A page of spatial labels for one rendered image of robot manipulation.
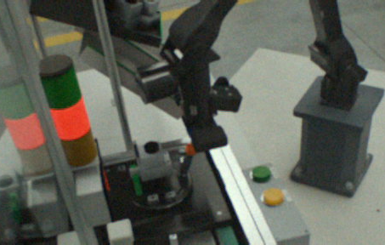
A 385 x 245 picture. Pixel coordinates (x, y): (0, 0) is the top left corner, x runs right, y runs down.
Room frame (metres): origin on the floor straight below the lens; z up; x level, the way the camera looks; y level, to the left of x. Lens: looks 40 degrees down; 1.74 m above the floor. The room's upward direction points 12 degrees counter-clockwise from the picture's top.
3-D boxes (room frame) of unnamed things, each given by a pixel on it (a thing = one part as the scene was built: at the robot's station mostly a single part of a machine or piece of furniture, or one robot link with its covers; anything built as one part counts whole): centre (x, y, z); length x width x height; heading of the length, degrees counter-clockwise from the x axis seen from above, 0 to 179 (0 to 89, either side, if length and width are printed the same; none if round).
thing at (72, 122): (0.60, 0.08, 1.33); 0.05 x 0.05 x 0.05
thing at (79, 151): (0.60, 0.08, 1.28); 0.05 x 0.05 x 0.05
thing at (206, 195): (0.79, -0.03, 0.96); 0.24 x 0.24 x 0.02; 2
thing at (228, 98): (0.80, -0.17, 1.17); 0.07 x 0.07 x 0.06; 3
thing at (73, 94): (0.60, 0.08, 1.38); 0.05 x 0.05 x 0.05
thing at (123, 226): (0.69, 0.07, 0.97); 0.05 x 0.05 x 0.04; 2
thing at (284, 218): (0.71, -0.24, 0.93); 0.21 x 0.07 x 0.06; 2
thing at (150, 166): (0.79, -0.02, 1.06); 0.08 x 0.04 x 0.07; 92
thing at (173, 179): (0.79, -0.03, 0.98); 0.14 x 0.14 x 0.02
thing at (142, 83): (0.78, -0.08, 1.27); 0.12 x 0.08 x 0.11; 102
